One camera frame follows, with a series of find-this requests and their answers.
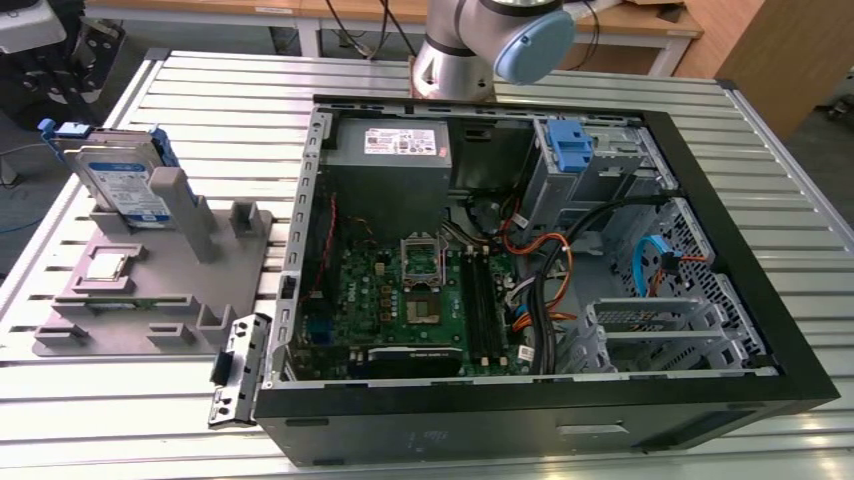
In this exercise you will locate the hard disk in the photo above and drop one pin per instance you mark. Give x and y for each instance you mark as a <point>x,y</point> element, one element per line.
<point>123,190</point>

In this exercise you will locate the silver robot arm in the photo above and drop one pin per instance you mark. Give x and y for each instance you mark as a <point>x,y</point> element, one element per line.
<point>454,30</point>

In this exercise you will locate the grey metal disk bay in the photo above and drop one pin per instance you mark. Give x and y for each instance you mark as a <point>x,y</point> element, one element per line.
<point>660,335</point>

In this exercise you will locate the silver CPU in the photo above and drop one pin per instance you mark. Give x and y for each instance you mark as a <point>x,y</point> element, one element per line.
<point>109,265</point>

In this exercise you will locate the green RAM stick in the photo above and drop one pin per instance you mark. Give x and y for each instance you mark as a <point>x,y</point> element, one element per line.
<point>116,303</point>

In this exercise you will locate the grey parts rack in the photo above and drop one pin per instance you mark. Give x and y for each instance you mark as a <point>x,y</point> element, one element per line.
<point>173,295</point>

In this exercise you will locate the grey power supply unit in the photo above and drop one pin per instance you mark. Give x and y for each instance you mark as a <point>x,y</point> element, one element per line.
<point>387,200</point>

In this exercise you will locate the green motherboard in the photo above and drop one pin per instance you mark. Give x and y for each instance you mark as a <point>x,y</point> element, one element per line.
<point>360,300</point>

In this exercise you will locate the CPU socket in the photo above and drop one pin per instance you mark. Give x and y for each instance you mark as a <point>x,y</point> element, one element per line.
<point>423,310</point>

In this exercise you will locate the black RAM slot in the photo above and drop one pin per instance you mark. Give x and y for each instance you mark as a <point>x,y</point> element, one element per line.
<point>494,305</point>
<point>474,300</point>

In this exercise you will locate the black graphics card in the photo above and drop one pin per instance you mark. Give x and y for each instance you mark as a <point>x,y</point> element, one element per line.
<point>414,362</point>

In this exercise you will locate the grey optical drive cage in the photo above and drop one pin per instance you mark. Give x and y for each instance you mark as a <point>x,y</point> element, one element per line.
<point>600,190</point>

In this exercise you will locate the wooden top desk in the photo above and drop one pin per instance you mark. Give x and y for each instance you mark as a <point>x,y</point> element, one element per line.
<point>660,27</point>

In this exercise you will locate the black open PC case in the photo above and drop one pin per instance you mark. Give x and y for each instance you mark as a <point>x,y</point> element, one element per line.
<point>467,425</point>

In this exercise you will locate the wooden cabinet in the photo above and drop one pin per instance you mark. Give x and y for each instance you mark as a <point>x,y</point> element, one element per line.
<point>787,50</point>

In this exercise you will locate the black office chair base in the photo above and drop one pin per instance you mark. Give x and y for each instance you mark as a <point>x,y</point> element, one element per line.
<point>842,107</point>

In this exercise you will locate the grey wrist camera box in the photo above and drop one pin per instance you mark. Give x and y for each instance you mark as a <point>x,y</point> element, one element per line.
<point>29,22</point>

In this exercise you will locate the grey hinged retainer bracket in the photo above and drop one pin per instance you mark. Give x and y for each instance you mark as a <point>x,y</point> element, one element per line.
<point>248,370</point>

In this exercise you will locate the blue drive bay bracket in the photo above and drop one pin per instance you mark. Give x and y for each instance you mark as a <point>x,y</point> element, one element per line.
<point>567,145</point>

